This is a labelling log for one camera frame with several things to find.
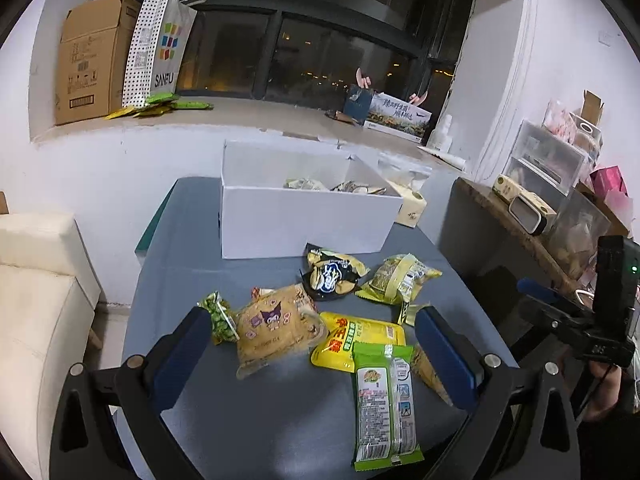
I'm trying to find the pale snack packet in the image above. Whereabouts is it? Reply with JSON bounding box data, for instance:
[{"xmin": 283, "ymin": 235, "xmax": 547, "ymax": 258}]
[{"xmin": 284, "ymin": 176, "xmax": 331, "ymax": 192}]

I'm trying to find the white plastic bottle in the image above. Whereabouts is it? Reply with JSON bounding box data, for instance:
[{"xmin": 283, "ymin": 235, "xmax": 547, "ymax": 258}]
[{"xmin": 431, "ymin": 114, "xmax": 453, "ymax": 151}]

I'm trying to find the brown side table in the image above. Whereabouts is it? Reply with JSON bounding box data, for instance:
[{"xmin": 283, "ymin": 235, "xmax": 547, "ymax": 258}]
[{"xmin": 437, "ymin": 176, "xmax": 601, "ymax": 301}]

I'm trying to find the pale yellow small box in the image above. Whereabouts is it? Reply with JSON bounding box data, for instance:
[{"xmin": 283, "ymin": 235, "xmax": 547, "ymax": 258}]
[{"xmin": 492, "ymin": 174, "xmax": 556, "ymax": 226}]

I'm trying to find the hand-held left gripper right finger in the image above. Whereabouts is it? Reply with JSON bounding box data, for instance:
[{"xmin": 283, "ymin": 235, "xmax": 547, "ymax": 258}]
[{"xmin": 414, "ymin": 305, "xmax": 581, "ymax": 480}]

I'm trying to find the small open cardboard box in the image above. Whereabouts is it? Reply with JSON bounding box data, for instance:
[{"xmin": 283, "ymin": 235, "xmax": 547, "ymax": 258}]
[{"xmin": 580, "ymin": 90, "xmax": 605, "ymax": 121}]

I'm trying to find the black snack packet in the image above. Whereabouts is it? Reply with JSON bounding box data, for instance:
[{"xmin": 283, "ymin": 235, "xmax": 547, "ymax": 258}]
[{"xmin": 299, "ymin": 243, "xmax": 370, "ymax": 302}]

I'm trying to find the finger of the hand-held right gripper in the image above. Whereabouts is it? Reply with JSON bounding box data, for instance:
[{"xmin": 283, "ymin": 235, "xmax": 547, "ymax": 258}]
[{"xmin": 516, "ymin": 277, "xmax": 601, "ymax": 333}]

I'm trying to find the green pea snack packet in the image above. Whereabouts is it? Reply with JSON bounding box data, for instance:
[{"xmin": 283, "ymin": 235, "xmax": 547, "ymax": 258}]
[{"xmin": 197, "ymin": 291, "xmax": 240, "ymax": 346}]

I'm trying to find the printed tissue box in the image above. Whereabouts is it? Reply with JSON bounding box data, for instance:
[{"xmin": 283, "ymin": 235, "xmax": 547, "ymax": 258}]
[{"xmin": 342, "ymin": 85, "xmax": 433, "ymax": 143}]

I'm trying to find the pile of green sachets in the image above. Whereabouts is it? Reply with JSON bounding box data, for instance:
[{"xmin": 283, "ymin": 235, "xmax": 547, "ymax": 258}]
[{"xmin": 104, "ymin": 92, "xmax": 214, "ymax": 120}]

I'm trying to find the black window frame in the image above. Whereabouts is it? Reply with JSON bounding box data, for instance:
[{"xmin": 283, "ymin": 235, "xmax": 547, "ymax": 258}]
[{"xmin": 92, "ymin": 0, "xmax": 481, "ymax": 111}]

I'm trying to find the clear zip bag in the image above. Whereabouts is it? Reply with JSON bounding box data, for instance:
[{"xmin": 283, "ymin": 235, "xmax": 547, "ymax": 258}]
[{"xmin": 377, "ymin": 152, "xmax": 433, "ymax": 193}]

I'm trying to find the pink floral pouch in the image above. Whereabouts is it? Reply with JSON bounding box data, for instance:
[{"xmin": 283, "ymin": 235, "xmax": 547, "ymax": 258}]
[{"xmin": 542, "ymin": 99, "xmax": 581, "ymax": 143}]

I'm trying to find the grey-blue tablecloth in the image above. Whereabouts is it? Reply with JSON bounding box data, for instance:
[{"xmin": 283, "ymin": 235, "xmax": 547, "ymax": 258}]
[{"xmin": 120, "ymin": 176, "xmax": 521, "ymax": 480}]

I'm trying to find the white cardboard box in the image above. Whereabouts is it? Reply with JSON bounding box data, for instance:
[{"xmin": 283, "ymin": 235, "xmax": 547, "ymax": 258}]
[{"xmin": 220, "ymin": 140, "xmax": 405, "ymax": 260}]

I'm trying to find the person's right hand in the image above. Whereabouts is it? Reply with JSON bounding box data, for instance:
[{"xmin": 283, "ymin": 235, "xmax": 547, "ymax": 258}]
[{"xmin": 582, "ymin": 355, "xmax": 623, "ymax": 423}]

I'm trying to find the clear drawer organizer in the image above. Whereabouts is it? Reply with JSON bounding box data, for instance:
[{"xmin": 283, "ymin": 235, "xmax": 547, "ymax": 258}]
[{"xmin": 502, "ymin": 119, "xmax": 588, "ymax": 196}]

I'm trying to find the yellow-green snack packet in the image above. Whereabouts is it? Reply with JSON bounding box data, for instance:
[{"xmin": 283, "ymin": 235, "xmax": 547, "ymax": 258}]
[{"xmin": 356, "ymin": 254, "xmax": 443, "ymax": 307}]

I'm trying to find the dark striped snack packet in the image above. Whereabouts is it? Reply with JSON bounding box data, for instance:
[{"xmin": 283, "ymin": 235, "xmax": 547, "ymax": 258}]
[{"xmin": 330, "ymin": 180, "xmax": 388, "ymax": 196}]

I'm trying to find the tan triangular snack packet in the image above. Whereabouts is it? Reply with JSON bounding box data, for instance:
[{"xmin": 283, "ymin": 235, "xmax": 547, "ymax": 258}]
[{"xmin": 411, "ymin": 342, "xmax": 453, "ymax": 407}]

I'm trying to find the white and black speaker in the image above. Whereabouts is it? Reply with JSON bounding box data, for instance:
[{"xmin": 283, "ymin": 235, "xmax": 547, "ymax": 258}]
[{"xmin": 507, "ymin": 195, "xmax": 548, "ymax": 237}]

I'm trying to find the white round-hole device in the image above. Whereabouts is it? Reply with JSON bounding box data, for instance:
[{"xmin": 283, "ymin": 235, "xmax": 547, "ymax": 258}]
[{"xmin": 570, "ymin": 112, "xmax": 601, "ymax": 151}]

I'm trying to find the small yellow snack packet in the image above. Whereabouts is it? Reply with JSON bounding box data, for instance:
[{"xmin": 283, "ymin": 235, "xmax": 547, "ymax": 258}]
[{"xmin": 397, "ymin": 301, "xmax": 432, "ymax": 327}]

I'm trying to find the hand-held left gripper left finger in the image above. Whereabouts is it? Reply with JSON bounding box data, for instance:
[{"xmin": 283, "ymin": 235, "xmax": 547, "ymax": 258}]
[{"xmin": 49, "ymin": 305, "xmax": 216, "ymax": 480}]

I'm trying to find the yellow tissue pack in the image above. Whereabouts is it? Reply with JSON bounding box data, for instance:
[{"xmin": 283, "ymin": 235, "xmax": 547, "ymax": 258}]
[{"xmin": 392, "ymin": 182, "xmax": 428, "ymax": 228}]

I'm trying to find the pink box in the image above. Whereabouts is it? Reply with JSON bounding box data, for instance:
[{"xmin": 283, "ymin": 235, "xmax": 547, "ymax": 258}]
[{"xmin": 590, "ymin": 166, "xmax": 630, "ymax": 198}]

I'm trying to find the clear storage container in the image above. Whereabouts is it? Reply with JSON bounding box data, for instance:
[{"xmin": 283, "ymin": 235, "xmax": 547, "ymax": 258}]
[{"xmin": 545, "ymin": 187, "xmax": 626, "ymax": 281}]

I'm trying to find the brown cardboard carton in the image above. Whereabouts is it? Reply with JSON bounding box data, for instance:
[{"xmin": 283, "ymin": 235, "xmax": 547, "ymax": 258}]
[{"xmin": 54, "ymin": 0, "xmax": 143, "ymax": 126}]

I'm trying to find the tan cartoon bread packet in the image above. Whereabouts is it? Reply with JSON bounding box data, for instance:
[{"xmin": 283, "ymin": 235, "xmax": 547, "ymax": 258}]
[{"xmin": 235, "ymin": 284, "xmax": 328, "ymax": 380}]

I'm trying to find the white tube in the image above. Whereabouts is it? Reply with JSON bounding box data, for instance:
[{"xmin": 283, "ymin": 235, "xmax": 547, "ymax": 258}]
[{"xmin": 417, "ymin": 146, "xmax": 468, "ymax": 170}]

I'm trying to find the cream leather sofa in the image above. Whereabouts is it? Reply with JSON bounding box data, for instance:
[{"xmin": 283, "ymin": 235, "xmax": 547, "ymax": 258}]
[{"xmin": 0, "ymin": 212, "xmax": 103, "ymax": 461}]

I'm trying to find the long green snack packet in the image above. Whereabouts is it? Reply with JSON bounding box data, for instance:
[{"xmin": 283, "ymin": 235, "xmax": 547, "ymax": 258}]
[{"xmin": 351, "ymin": 342, "xmax": 425, "ymax": 472}]

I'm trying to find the dotted white shopping bag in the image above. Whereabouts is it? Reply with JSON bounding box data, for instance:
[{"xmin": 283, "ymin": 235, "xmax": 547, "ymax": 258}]
[{"xmin": 121, "ymin": 0, "xmax": 207, "ymax": 108}]

